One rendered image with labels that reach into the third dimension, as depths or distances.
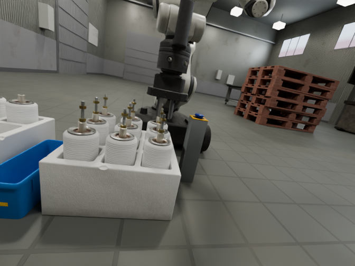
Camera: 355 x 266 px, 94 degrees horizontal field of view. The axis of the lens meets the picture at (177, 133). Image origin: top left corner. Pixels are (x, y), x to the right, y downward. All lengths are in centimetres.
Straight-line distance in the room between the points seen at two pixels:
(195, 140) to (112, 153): 37
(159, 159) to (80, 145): 23
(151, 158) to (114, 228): 23
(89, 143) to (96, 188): 13
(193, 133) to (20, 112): 68
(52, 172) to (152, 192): 28
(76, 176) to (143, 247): 27
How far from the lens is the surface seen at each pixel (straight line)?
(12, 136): 77
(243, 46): 1327
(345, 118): 722
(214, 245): 62
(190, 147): 74
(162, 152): 51
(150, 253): 55
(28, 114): 88
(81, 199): 59
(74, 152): 55
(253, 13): 117
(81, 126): 56
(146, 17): 1185
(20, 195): 63
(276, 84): 339
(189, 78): 96
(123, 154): 52
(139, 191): 54
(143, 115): 106
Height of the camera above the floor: 45
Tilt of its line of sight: 17 degrees down
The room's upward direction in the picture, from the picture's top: 12 degrees clockwise
